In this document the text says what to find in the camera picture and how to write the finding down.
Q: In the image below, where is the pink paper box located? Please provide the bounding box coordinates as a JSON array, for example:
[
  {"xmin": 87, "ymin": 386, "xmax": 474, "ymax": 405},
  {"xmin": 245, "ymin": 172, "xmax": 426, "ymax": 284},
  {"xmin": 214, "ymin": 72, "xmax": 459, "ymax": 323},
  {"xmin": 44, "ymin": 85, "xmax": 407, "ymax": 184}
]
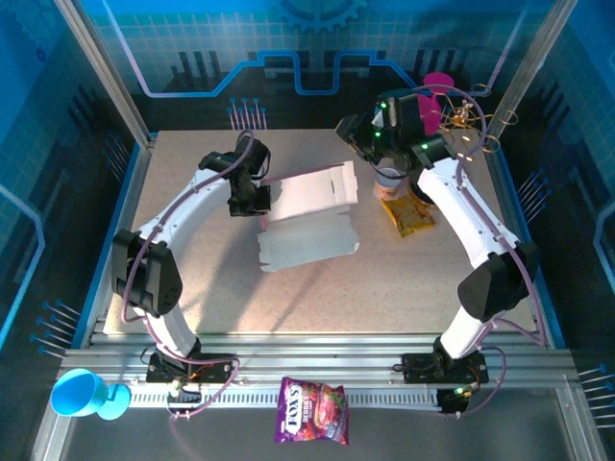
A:
[{"xmin": 257, "ymin": 160, "xmax": 361, "ymax": 274}]

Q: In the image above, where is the black electronics box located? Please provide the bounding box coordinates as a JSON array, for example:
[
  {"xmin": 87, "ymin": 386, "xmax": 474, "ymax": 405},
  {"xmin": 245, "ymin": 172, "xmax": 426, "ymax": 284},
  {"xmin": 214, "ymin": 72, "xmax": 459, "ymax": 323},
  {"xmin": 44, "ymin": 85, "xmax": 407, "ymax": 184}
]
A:
[{"xmin": 439, "ymin": 387, "xmax": 470, "ymax": 415}]

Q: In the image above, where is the magenta plastic goblet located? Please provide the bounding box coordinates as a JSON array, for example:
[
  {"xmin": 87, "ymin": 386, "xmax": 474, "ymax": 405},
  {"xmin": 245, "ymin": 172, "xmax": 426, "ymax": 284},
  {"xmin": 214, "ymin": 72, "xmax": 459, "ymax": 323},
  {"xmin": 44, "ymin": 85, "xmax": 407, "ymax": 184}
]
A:
[
  {"xmin": 423, "ymin": 71, "xmax": 455, "ymax": 96},
  {"xmin": 416, "ymin": 93, "xmax": 443, "ymax": 138}
]

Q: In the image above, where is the small round tin can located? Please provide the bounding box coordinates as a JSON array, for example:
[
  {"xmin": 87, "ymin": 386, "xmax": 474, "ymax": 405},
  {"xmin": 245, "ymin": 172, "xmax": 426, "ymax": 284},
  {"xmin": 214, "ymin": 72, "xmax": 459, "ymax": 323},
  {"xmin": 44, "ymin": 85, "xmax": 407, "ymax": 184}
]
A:
[{"xmin": 373, "ymin": 166, "xmax": 409, "ymax": 201}]

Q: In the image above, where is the yellow snack packet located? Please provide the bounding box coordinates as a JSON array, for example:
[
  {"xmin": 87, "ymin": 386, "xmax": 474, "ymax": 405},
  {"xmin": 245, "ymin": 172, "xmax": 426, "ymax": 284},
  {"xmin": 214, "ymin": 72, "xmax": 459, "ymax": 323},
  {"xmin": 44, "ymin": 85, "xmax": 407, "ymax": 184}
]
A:
[{"xmin": 381, "ymin": 194, "xmax": 436, "ymax": 239}]

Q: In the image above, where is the purple candy bag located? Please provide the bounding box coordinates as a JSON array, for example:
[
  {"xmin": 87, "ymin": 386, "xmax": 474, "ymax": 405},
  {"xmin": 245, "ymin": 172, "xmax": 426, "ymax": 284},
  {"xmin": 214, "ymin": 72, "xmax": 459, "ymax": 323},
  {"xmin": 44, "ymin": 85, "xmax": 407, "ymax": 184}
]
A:
[{"xmin": 273, "ymin": 376, "xmax": 351, "ymax": 447}]

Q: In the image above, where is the blue plastic goblet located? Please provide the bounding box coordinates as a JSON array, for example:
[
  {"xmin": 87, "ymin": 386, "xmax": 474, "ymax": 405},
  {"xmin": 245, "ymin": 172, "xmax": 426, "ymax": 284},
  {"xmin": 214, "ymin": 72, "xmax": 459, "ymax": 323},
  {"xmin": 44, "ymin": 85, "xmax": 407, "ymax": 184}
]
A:
[{"xmin": 50, "ymin": 368, "xmax": 132, "ymax": 423}]

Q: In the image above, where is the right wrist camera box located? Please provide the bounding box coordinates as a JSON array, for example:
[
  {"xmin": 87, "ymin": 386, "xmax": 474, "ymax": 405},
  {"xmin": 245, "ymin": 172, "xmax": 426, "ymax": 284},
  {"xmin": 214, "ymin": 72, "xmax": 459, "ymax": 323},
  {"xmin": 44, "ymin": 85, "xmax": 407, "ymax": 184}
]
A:
[{"xmin": 373, "ymin": 98, "xmax": 401, "ymax": 132}]

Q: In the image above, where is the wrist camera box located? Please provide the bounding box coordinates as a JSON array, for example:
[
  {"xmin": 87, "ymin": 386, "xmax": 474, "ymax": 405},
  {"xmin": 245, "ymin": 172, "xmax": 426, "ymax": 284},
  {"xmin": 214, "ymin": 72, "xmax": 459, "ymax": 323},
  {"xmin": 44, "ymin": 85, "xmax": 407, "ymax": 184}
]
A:
[
  {"xmin": 237, "ymin": 137, "xmax": 271, "ymax": 182},
  {"xmin": 373, "ymin": 98, "xmax": 401, "ymax": 132}
]

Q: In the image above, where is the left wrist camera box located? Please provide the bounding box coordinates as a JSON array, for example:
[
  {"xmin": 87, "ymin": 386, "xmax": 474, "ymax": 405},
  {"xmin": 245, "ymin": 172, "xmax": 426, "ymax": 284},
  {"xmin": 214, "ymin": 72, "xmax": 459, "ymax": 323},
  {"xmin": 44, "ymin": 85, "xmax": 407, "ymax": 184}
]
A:
[{"xmin": 237, "ymin": 137, "xmax": 271, "ymax": 182}]

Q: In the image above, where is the gold wire rack black base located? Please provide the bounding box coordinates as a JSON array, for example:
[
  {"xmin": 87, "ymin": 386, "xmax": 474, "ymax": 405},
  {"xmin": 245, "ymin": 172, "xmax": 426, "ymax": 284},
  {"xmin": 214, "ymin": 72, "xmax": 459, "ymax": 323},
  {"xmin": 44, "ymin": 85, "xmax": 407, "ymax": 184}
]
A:
[{"xmin": 412, "ymin": 84, "xmax": 520, "ymax": 203}]

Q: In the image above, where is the aluminium frame post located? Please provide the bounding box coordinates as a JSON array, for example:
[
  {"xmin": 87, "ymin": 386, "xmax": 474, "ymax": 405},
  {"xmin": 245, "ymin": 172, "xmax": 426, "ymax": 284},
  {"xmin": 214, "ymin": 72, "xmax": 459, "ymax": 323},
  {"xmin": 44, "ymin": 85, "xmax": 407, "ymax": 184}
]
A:
[
  {"xmin": 55, "ymin": 0, "xmax": 156, "ymax": 146},
  {"xmin": 483, "ymin": 0, "xmax": 578, "ymax": 140}
]

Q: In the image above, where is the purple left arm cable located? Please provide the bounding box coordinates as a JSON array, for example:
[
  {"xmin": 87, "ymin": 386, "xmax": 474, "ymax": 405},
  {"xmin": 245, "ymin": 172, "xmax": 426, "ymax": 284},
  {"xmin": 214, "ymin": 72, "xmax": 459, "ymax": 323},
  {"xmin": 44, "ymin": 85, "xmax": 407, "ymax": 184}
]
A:
[{"xmin": 118, "ymin": 129, "xmax": 256, "ymax": 422}]

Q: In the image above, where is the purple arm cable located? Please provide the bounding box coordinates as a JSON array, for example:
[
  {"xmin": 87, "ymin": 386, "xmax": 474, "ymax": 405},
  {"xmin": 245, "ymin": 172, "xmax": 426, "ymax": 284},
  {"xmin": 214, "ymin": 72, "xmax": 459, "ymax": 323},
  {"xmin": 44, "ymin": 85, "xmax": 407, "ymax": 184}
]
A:
[
  {"xmin": 118, "ymin": 129, "xmax": 256, "ymax": 422},
  {"xmin": 407, "ymin": 85, "xmax": 549, "ymax": 419}
]

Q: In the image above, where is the aluminium frame rail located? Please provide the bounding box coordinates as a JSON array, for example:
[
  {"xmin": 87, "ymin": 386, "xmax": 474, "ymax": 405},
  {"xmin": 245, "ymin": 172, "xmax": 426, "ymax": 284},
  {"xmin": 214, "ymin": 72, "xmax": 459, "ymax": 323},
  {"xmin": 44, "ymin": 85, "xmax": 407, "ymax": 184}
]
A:
[{"xmin": 61, "ymin": 333, "xmax": 573, "ymax": 383}]

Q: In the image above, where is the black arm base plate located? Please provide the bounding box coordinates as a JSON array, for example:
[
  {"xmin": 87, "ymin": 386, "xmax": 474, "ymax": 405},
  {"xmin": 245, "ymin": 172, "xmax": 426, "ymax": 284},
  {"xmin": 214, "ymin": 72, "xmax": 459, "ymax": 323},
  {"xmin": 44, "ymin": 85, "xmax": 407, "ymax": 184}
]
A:
[
  {"xmin": 401, "ymin": 352, "xmax": 489, "ymax": 384},
  {"xmin": 146, "ymin": 352, "xmax": 239, "ymax": 385}
]

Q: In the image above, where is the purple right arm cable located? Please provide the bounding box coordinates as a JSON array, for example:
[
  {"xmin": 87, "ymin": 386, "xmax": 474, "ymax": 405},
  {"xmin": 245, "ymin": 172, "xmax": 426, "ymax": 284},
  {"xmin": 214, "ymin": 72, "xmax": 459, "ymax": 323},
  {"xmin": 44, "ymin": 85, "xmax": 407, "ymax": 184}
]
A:
[{"xmin": 407, "ymin": 85, "xmax": 549, "ymax": 419}]

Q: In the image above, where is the white slotted cable duct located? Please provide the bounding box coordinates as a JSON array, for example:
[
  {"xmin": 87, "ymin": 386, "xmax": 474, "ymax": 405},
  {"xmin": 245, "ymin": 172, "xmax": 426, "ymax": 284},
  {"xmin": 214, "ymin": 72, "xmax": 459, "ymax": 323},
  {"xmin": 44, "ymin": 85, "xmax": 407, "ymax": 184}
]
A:
[{"xmin": 129, "ymin": 383, "xmax": 443, "ymax": 409}]

